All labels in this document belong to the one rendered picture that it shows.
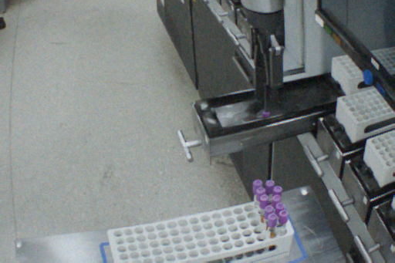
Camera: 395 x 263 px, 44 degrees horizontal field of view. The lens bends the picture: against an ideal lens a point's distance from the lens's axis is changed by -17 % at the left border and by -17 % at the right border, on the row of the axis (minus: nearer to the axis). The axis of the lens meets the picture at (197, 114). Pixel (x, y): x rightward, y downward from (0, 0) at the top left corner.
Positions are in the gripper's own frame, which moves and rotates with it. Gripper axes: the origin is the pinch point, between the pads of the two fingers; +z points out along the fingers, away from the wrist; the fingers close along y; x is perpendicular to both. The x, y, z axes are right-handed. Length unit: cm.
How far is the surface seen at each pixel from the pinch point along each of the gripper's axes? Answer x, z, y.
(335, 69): -21.6, 3.0, 6.4
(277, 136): -1.7, 10.9, -2.5
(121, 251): 37.1, 1.0, -32.8
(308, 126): -9.5, 10.6, -2.5
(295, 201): 3.9, 6.0, -26.9
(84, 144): 43, 88, 105
